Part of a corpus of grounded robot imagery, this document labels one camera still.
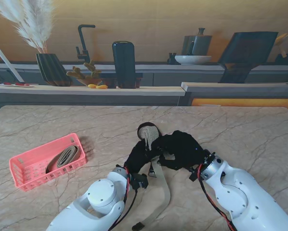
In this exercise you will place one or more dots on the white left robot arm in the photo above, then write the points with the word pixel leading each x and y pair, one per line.
pixel 95 202

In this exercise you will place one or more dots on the grey back cabinet counter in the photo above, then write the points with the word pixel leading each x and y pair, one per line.
pixel 158 67

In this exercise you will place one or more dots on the long beige woven belt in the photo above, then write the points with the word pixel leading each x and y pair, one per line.
pixel 163 183

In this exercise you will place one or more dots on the small black bottles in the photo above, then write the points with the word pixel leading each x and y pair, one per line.
pixel 171 60

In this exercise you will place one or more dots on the dark ribbed vase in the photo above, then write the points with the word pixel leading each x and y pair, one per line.
pixel 52 69

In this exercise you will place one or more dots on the black kitchen faucet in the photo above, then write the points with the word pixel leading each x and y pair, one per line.
pixel 83 41

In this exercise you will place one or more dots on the cactus plant in bowl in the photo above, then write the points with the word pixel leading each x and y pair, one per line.
pixel 93 72

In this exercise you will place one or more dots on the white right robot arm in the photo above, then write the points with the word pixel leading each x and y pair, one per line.
pixel 240 195

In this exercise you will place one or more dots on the yellow wooden utensil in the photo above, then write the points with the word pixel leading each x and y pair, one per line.
pixel 281 38

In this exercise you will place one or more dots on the yellow orange fruit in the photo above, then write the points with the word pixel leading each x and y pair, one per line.
pixel 92 85
pixel 102 87

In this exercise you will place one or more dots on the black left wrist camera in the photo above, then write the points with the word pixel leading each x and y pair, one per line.
pixel 139 181

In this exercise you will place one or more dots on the pink plastic storage basket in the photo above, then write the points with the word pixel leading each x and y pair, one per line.
pixel 33 166

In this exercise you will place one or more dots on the dark slanted board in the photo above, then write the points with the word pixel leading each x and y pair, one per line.
pixel 247 55

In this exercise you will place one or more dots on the white shallow bowl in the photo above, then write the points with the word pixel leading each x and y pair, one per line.
pixel 193 59

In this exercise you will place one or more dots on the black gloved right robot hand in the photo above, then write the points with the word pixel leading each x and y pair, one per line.
pixel 182 151

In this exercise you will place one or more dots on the white pampas grass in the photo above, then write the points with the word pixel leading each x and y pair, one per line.
pixel 35 29

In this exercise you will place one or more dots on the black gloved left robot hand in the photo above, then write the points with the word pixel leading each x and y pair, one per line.
pixel 139 156

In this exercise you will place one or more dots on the grey counter with orange light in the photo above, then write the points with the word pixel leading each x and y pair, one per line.
pixel 230 92

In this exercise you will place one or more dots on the plate with red slices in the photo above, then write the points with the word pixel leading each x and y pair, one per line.
pixel 18 84

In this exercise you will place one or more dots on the white leaning slat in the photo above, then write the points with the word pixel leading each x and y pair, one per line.
pixel 9 65

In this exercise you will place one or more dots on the grey jug with lid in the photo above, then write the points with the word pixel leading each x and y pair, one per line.
pixel 201 45

